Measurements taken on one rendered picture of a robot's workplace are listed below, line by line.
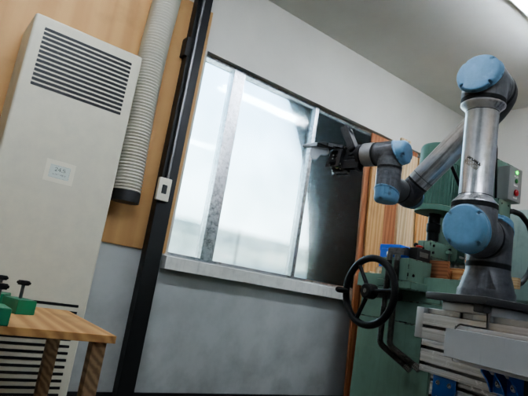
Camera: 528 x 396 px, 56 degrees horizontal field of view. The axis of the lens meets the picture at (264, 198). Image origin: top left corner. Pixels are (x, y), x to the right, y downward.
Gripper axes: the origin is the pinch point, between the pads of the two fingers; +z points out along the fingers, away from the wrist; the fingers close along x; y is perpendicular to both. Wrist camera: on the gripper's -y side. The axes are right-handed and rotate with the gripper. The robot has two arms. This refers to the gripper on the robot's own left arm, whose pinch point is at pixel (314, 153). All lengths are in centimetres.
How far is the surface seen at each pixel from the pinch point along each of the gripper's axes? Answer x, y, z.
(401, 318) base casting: 67, 42, -9
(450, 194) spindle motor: 72, -14, -18
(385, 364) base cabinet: 71, 61, -3
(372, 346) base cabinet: 72, 56, 5
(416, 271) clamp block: 58, 25, -16
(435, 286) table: 61, 29, -23
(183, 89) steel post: 21, -61, 127
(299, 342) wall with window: 163, 58, 112
